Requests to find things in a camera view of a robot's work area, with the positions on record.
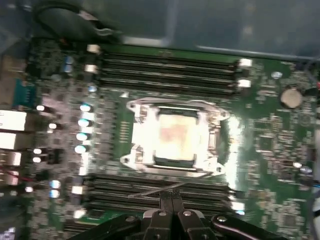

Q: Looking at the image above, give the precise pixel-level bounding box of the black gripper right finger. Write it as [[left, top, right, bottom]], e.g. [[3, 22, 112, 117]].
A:
[[171, 189, 281, 240]]

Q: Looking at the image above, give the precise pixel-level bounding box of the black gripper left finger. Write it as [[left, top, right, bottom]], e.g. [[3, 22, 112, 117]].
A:
[[67, 190, 176, 240]]

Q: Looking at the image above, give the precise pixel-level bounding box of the metal locking lever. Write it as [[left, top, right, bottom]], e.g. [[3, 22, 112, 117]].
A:
[[127, 181, 191, 199]]

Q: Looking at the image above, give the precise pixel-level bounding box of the silver CPU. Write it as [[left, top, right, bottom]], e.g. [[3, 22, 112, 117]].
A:
[[153, 107, 202, 166]]

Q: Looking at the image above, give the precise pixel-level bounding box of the RAM slot bank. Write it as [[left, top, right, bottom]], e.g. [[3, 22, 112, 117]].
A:
[[86, 44, 253, 97], [71, 173, 246, 218]]

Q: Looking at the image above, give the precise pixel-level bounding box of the CPU socket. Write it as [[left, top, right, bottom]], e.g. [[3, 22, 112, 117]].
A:
[[119, 98, 231, 178]]

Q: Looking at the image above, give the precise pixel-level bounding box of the silver capacitor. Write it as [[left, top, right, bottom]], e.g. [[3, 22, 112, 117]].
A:
[[79, 102, 94, 113], [74, 144, 90, 155], [76, 131, 91, 142], [77, 117, 93, 128]]

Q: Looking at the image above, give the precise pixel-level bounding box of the green motherboard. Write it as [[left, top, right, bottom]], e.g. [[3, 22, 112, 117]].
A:
[[0, 42, 320, 240]]

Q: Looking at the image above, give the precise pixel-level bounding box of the round coin battery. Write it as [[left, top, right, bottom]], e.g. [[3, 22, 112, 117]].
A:
[[279, 85, 304, 109]]

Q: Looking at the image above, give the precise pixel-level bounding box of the silver rear port block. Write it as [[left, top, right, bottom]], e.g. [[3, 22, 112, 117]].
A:
[[0, 109, 28, 186]]

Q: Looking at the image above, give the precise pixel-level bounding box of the blue rear port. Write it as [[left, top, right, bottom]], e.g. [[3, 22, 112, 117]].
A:
[[13, 78, 36, 107]]

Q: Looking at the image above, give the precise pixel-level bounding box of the black PC case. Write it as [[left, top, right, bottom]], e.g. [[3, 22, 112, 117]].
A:
[[0, 0, 320, 66]]

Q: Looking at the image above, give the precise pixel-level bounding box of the black fan cable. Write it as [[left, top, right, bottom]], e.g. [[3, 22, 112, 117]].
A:
[[33, 0, 123, 37]]

